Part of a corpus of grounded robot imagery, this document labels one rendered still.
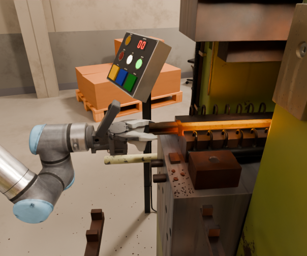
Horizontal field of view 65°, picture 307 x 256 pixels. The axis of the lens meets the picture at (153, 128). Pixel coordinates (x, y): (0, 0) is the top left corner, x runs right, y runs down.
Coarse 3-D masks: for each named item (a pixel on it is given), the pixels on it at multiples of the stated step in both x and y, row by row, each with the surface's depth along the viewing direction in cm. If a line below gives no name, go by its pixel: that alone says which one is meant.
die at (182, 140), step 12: (180, 120) 83; (192, 120) 83; (204, 120) 83; (216, 120) 83; (228, 120) 83; (192, 132) 75; (204, 132) 75; (216, 132) 75; (228, 132) 75; (180, 144) 80; (192, 144) 71; (204, 144) 72; (216, 144) 72; (228, 144) 73; (252, 144) 73; (264, 144) 74; (252, 156) 76
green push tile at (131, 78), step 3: (129, 75) 115; (132, 75) 113; (129, 78) 114; (132, 78) 112; (135, 78) 110; (126, 81) 116; (129, 81) 114; (132, 81) 111; (135, 81) 110; (126, 84) 115; (129, 84) 113; (132, 84) 111; (126, 87) 114; (129, 87) 112; (132, 87) 111; (129, 90) 112
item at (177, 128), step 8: (176, 120) 78; (232, 120) 79; (240, 120) 79; (248, 120) 79; (256, 120) 79; (264, 120) 79; (152, 128) 75; (160, 128) 75; (168, 128) 76; (176, 128) 76; (184, 128) 76; (192, 128) 76; (200, 128) 76; (208, 128) 76
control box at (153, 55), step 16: (128, 32) 128; (128, 48) 123; (144, 48) 111; (160, 48) 106; (112, 64) 133; (128, 64) 119; (144, 64) 108; (160, 64) 110; (112, 80) 128; (144, 80) 109; (144, 96) 112
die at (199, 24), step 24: (192, 0) 57; (216, 0) 54; (240, 0) 54; (264, 0) 54; (288, 0) 55; (192, 24) 58; (216, 24) 56; (240, 24) 56; (264, 24) 57; (288, 24) 57
